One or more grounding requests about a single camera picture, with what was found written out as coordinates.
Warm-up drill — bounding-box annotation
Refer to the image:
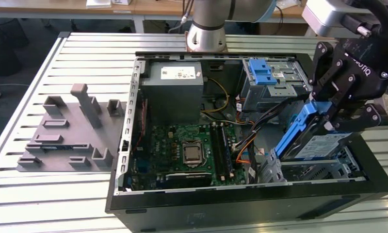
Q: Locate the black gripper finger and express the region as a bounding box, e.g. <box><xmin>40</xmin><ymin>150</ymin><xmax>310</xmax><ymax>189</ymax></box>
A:
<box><xmin>310</xmin><ymin>41</ymin><xmax>358</xmax><ymax>108</ymax></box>
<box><xmin>323</xmin><ymin>103</ymin><xmax>383</xmax><ymax>133</ymax></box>

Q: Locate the hard disk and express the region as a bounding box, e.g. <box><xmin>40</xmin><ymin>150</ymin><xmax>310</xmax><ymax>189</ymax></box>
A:
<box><xmin>274</xmin><ymin>101</ymin><xmax>356</xmax><ymax>163</ymax></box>

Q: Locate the metal disk bay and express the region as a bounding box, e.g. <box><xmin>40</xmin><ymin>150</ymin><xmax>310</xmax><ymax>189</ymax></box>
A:
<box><xmin>268</xmin><ymin>145</ymin><xmax>360</xmax><ymax>183</ymax></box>

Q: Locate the metal optical drive cage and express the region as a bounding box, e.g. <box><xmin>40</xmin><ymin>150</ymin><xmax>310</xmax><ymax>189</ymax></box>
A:
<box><xmin>240</xmin><ymin>57</ymin><xmax>314</xmax><ymax>114</ymax></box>

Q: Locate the blue plastic drive latch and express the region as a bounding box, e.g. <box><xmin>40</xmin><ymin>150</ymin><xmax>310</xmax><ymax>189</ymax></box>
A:
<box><xmin>248</xmin><ymin>58</ymin><xmax>278</xmax><ymax>85</ymax></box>

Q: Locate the RAM stick in slot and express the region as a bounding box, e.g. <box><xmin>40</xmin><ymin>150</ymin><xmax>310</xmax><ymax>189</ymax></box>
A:
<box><xmin>220</xmin><ymin>124</ymin><xmax>238</xmax><ymax>177</ymax></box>

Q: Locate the grey power supply unit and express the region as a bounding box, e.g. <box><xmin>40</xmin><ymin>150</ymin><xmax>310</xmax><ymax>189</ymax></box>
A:
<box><xmin>138</xmin><ymin>61</ymin><xmax>206</xmax><ymax>125</ymax></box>

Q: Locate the silver CPU in socket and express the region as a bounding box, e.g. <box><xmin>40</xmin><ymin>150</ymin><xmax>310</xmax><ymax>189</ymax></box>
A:
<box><xmin>184</xmin><ymin>146</ymin><xmax>203</xmax><ymax>164</ymax></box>

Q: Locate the black open PC case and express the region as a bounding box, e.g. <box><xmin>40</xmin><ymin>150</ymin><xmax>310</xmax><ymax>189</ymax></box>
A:
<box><xmin>106</xmin><ymin>50</ymin><xmax>388</xmax><ymax>233</ymax></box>

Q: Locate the black graphics card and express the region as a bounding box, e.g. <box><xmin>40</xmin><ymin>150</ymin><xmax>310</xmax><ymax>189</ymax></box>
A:
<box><xmin>163</xmin><ymin>171</ymin><xmax>214</xmax><ymax>189</ymax></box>

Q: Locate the green motherboard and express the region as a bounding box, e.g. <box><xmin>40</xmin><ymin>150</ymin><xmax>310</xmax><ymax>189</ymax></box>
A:
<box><xmin>130</xmin><ymin>123</ymin><xmax>247</xmax><ymax>190</ymax></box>

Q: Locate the grey plastic parts rack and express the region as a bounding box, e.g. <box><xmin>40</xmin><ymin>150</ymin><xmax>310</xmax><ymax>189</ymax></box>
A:
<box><xmin>16</xmin><ymin>83</ymin><xmax>128</xmax><ymax>172</ymax></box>

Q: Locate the wooden desk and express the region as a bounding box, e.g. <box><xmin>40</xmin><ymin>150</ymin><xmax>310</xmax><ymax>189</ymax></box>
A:
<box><xmin>0</xmin><ymin>0</ymin><xmax>308</xmax><ymax>37</ymax></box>

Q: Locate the thick black camera cable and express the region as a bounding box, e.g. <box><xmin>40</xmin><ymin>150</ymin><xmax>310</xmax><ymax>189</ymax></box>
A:
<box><xmin>359</xmin><ymin>0</ymin><xmax>388</xmax><ymax>38</ymax></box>

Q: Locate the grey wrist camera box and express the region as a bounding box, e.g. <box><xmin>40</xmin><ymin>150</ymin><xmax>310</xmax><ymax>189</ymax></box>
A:
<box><xmin>302</xmin><ymin>0</ymin><xmax>383</xmax><ymax>39</ymax></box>

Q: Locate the black cable bundle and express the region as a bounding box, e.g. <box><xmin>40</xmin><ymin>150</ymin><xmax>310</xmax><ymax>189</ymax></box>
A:
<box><xmin>235</xmin><ymin>97</ymin><xmax>307</xmax><ymax>156</ymax></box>

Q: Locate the orange yellow wire bundle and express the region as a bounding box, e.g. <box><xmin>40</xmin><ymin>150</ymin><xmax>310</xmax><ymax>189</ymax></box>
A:
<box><xmin>236</xmin><ymin>135</ymin><xmax>258</xmax><ymax>166</ymax></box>

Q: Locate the red wire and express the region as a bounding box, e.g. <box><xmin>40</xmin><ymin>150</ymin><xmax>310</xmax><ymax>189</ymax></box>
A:
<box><xmin>132</xmin><ymin>99</ymin><xmax>150</xmax><ymax>153</ymax></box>

